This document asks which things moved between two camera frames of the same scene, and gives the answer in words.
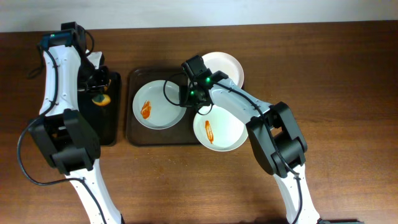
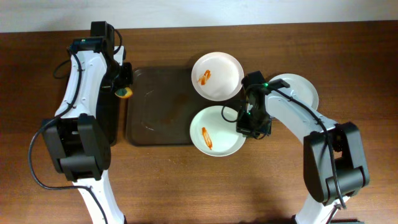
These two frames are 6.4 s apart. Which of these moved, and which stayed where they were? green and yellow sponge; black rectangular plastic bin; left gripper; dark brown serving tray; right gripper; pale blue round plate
Moved: right gripper; green and yellow sponge; pale blue round plate; left gripper
Stayed: dark brown serving tray; black rectangular plastic bin
